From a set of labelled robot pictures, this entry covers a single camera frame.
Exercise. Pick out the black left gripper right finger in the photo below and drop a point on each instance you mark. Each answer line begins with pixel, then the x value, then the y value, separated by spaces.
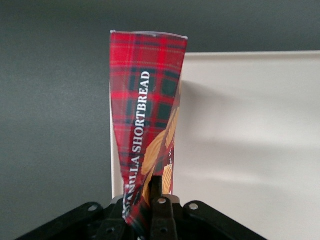
pixel 161 215

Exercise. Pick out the cream plastic tray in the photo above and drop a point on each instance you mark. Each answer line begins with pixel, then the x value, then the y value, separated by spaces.
pixel 250 140

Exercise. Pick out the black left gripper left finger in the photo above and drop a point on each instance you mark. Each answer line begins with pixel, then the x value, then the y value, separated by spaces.
pixel 113 222

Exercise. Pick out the red tartan cookie box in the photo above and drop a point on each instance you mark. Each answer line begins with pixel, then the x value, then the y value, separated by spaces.
pixel 145 117

